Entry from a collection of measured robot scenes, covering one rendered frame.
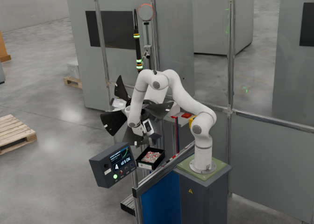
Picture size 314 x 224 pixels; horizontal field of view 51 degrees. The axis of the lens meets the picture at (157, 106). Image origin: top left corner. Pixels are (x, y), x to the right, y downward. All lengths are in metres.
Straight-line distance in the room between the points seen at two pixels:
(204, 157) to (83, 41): 3.64
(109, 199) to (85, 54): 2.68
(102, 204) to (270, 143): 1.83
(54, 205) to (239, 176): 1.98
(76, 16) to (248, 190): 3.64
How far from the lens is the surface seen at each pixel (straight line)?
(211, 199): 2.38
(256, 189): 3.43
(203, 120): 2.11
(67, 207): 3.75
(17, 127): 5.48
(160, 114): 2.61
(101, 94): 5.59
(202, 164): 2.31
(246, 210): 3.50
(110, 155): 2.04
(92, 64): 5.48
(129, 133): 2.72
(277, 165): 3.18
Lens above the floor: 2.30
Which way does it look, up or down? 24 degrees down
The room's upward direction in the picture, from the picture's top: 5 degrees counter-clockwise
